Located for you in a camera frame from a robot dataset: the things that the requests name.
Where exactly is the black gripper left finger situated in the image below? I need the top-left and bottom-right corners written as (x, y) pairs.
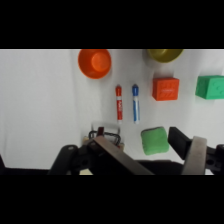
top-left (48, 135), bottom-right (155, 176)

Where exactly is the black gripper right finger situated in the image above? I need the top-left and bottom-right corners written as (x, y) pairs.
top-left (167, 126), bottom-right (224, 176)

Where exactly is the green block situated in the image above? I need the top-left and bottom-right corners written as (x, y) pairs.
top-left (195, 75), bottom-right (224, 101)

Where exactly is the red block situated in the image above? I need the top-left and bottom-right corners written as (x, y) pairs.
top-left (152, 77), bottom-right (181, 102)

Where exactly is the small binder clip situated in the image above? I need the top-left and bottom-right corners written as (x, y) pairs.
top-left (82, 121), bottom-right (126, 151)

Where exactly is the green soft sponge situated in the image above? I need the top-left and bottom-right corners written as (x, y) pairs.
top-left (140, 126), bottom-right (170, 156)

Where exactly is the red whiteboard marker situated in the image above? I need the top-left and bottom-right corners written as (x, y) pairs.
top-left (115, 84), bottom-right (124, 125)

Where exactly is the blue whiteboard marker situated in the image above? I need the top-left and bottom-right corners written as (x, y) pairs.
top-left (131, 83), bottom-right (141, 125)

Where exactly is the orange plastic bowl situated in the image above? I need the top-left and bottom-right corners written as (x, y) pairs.
top-left (77, 49), bottom-right (112, 80)

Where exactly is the yellow plastic bowl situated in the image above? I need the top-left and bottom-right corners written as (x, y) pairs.
top-left (146, 49), bottom-right (184, 64)

